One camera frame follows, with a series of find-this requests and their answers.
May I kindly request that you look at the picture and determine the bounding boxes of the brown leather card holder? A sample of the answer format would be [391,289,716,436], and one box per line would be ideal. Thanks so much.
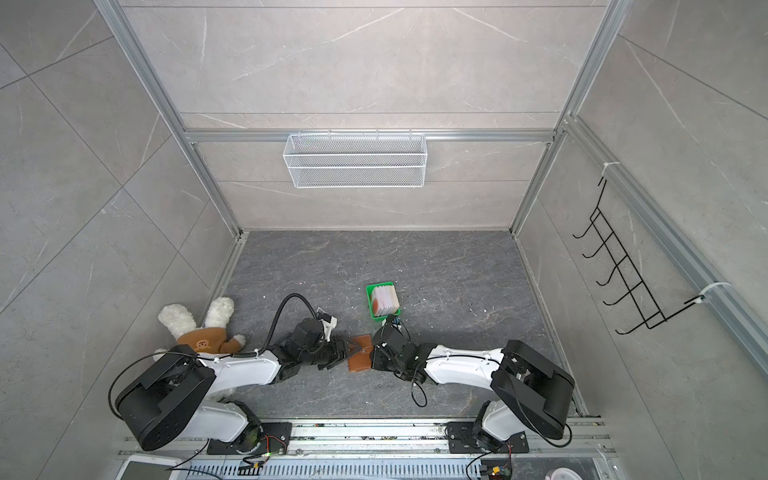
[347,334,373,373]

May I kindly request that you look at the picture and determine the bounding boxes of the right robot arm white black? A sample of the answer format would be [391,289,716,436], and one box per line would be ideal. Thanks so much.
[371,321,575,450]

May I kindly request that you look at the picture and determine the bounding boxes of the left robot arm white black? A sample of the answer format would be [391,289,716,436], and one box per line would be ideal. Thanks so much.
[108,314,361,453]

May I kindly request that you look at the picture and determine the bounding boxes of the stack of cards in bin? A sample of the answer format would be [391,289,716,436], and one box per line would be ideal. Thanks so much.
[370,285,400,318]

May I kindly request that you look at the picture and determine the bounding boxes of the green plastic card bin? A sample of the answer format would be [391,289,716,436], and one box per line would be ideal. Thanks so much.
[366,282,400,322]

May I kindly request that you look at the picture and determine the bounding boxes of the white teddy bear brown shirt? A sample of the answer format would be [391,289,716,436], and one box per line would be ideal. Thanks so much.
[158,297,246,355]

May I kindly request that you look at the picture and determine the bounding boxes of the white tablet device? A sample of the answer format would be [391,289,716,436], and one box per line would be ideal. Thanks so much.
[115,454,183,480]

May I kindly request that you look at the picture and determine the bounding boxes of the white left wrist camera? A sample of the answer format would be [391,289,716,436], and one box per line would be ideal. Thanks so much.
[316,309,338,343]

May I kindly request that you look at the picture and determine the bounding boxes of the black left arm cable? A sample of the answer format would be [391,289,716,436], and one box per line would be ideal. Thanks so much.
[257,292,319,355]

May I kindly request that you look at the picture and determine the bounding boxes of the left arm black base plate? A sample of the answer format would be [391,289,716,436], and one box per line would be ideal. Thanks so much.
[206,422,293,456]

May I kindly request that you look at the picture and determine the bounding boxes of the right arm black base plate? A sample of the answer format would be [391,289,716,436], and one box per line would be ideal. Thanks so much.
[445,422,530,454]

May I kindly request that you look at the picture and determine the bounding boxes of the white wire mesh basket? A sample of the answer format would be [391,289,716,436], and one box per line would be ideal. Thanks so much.
[283,133,428,189]

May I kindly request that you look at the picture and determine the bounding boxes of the aluminium front rail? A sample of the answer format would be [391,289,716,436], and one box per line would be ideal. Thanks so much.
[116,418,616,460]

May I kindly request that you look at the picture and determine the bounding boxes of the black wire hook rack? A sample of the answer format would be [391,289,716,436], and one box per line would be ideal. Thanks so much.
[571,177,706,336]

